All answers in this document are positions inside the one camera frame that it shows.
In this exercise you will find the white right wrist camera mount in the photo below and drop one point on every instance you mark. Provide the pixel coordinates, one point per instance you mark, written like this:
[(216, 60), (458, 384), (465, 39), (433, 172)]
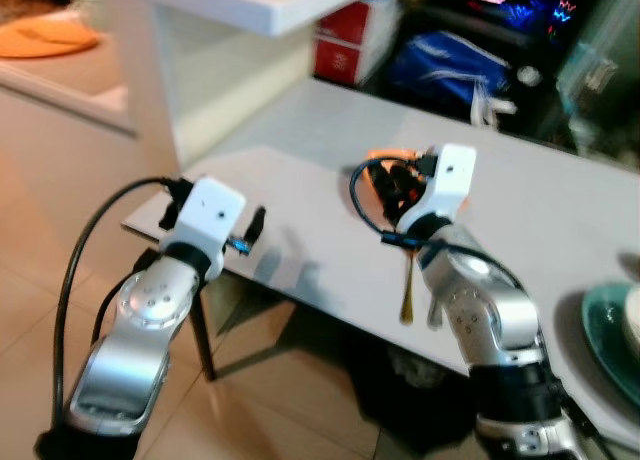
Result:
[(445, 185)]

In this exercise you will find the blue bag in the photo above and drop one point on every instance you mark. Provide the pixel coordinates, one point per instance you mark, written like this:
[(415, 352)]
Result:
[(445, 70)]

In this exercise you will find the dark table leg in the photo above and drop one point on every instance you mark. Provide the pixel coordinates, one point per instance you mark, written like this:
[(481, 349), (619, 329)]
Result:
[(202, 340)]

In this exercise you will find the computer with coloured lights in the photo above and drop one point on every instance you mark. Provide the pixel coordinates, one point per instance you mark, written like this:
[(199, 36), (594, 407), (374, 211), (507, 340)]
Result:
[(520, 5)]

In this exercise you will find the orange plate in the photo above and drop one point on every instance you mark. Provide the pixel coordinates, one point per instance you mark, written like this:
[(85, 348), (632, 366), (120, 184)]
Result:
[(382, 158)]

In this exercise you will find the teal plate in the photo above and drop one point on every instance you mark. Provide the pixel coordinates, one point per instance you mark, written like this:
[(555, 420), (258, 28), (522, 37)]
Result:
[(603, 340)]

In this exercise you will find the white bowl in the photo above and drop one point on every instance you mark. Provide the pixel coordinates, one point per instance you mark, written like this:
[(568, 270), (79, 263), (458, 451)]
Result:
[(634, 318)]

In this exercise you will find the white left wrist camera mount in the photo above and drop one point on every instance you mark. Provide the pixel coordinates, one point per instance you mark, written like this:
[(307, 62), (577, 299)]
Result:
[(205, 220)]

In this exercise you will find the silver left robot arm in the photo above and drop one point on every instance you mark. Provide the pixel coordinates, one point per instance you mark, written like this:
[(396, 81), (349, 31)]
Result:
[(140, 320)]

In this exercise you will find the orange cushion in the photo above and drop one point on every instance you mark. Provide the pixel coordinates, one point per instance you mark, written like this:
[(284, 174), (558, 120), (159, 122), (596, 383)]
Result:
[(45, 40)]

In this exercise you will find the red and white box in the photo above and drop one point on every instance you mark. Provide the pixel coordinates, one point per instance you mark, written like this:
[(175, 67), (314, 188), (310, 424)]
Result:
[(345, 40)]

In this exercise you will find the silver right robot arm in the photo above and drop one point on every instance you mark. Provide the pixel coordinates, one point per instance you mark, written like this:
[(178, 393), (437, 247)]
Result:
[(490, 330)]

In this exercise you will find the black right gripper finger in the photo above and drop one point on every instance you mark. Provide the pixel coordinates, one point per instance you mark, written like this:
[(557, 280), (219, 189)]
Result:
[(382, 180)]

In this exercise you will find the white counter slab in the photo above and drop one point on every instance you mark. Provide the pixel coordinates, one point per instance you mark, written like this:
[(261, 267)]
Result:
[(260, 5)]

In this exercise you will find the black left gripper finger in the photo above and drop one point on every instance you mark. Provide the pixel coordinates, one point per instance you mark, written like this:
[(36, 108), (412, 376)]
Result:
[(256, 226)]

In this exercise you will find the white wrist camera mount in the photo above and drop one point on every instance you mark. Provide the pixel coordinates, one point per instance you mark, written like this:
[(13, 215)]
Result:
[(445, 185), (205, 220)]

